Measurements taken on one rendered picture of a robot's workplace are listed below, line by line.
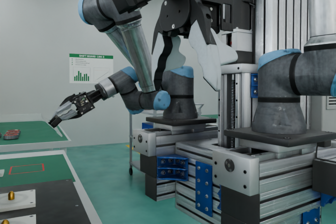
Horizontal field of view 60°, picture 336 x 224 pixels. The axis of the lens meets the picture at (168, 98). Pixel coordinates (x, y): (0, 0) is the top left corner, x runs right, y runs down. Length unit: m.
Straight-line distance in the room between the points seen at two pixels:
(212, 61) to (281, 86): 0.51
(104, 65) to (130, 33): 5.34
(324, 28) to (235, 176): 0.42
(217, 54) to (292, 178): 0.58
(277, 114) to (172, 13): 0.51
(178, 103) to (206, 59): 0.86
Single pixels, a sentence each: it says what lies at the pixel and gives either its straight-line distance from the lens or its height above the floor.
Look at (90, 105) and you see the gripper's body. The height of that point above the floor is 1.10.
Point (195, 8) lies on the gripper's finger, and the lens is 0.39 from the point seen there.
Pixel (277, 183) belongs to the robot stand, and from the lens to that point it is 0.83.
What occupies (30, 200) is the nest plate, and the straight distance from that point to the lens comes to 1.15.
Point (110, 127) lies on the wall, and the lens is 6.43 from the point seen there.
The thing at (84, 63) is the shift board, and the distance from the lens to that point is 6.30.
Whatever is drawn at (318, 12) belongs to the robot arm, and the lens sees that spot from 0.82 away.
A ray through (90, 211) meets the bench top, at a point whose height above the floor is 0.75.
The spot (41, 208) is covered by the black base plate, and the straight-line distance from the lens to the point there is 1.10.
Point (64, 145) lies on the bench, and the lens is 2.50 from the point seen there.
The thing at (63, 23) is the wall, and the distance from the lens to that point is 6.37.
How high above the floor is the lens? 1.16
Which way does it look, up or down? 2 degrees down
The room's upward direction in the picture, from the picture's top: straight up
